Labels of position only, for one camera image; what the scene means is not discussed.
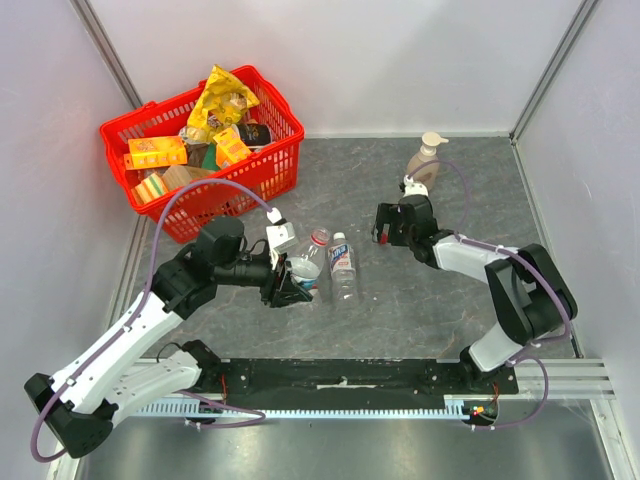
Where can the orange box small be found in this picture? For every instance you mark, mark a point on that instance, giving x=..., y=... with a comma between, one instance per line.
x=230, y=149

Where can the yellow snack bag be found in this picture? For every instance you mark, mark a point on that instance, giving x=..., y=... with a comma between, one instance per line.
x=223, y=102

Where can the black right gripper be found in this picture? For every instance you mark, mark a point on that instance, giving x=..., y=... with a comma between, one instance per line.
x=392, y=223

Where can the striped sponge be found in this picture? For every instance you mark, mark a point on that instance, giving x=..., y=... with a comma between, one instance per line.
x=151, y=188

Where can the black can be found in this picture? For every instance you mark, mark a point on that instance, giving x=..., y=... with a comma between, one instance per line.
x=253, y=135

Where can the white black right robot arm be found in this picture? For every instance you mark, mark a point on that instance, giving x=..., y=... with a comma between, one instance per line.
x=532, y=302

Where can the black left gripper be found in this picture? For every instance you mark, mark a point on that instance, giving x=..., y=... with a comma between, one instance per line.
x=288, y=293

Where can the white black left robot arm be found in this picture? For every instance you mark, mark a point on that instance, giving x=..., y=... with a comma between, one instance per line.
x=83, y=402

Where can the beige pump soap bottle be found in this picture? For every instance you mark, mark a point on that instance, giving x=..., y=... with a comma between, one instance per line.
x=423, y=166

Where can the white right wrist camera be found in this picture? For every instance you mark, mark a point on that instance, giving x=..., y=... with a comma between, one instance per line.
x=410, y=187

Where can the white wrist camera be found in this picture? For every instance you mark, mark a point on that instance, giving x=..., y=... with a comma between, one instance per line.
x=410, y=187
x=281, y=235

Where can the clear bottle blue label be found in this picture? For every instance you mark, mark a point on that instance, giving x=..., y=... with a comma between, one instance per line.
x=343, y=272

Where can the wooden block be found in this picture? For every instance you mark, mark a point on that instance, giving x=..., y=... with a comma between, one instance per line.
x=178, y=176

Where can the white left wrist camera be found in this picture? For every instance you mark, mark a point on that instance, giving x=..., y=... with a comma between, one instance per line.
x=281, y=235

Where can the orange box large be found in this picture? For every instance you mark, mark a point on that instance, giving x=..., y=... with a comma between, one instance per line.
x=155, y=152

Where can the red plastic shopping basket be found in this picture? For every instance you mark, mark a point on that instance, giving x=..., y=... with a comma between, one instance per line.
x=269, y=172

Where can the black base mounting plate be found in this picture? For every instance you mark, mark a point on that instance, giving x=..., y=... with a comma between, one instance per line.
x=349, y=384

